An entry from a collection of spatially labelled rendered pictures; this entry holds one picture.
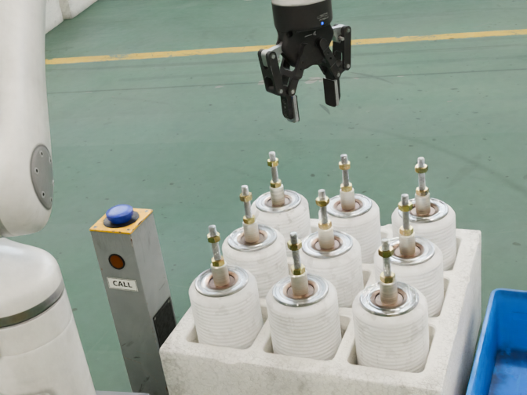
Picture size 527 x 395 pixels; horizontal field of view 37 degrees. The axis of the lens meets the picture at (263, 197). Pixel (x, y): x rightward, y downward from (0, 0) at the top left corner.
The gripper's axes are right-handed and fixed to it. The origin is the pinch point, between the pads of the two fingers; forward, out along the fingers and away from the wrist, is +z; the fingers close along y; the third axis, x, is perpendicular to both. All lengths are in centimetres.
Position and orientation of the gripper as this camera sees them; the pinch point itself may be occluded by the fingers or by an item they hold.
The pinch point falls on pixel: (311, 103)
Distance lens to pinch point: 105.5
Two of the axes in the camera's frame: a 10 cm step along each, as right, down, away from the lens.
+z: 1.2, 8.8, 4.5
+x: -5.9, -3.0, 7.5
